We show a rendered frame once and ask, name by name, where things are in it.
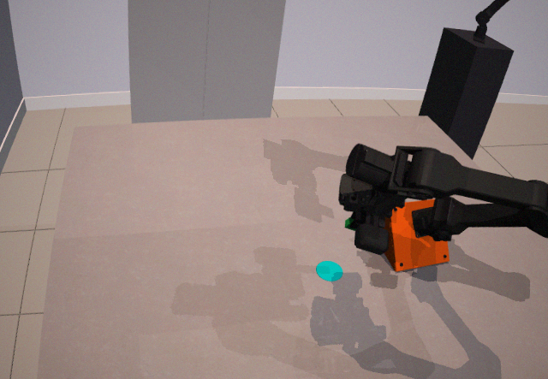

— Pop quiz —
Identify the green rectangular block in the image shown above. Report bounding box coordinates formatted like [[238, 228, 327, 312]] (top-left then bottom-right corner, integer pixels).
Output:
[[345, 217, 356, 231]]

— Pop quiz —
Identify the cyan circle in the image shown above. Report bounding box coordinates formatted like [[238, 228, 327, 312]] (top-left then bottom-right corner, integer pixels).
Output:
[[316, 261, 343, 281]]

